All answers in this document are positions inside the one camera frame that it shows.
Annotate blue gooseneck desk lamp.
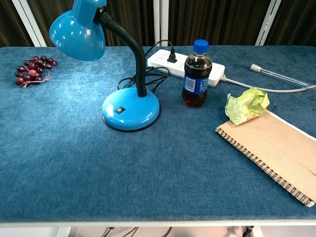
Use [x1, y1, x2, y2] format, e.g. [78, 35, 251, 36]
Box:
[48, 0, 161, 132]

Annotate cola bottle with blue cap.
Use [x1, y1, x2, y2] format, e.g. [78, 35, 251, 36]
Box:
[181, 39, 213, 108]

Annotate blue velvet tablecloth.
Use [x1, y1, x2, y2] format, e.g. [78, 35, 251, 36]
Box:
[0, 45, 316, 222]

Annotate white power strip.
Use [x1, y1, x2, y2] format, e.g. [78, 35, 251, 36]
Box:
[147, 49, 226, 88]

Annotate crumpled yellow-green paper wrapper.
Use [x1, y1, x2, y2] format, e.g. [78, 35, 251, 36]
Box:
[224, 86, 270, 127]

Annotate dark brown curtain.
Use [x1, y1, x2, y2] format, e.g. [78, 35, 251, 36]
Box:
[0, 0, 316, 47]

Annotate brown spiral-bound notebook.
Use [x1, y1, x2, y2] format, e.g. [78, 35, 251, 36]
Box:
[215, 109, 316, 208]

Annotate clear glass test tube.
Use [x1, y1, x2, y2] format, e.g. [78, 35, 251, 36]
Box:
[250, 64, 312, 87]

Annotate bunch of dark red grapes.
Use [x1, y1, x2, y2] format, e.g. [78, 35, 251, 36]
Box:
[14, 55, 58, 88]

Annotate black cable bundle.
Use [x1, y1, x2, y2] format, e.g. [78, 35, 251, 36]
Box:
[117, 39, 177, 93]

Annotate white metal frame post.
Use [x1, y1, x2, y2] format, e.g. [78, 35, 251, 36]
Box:
[255, 0, 282, 46]
[153, 0, 169, 47]
[11, 0, 47, 47]

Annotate grey power strip cable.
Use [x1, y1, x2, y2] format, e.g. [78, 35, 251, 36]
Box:
[220, 75, 316, 93]

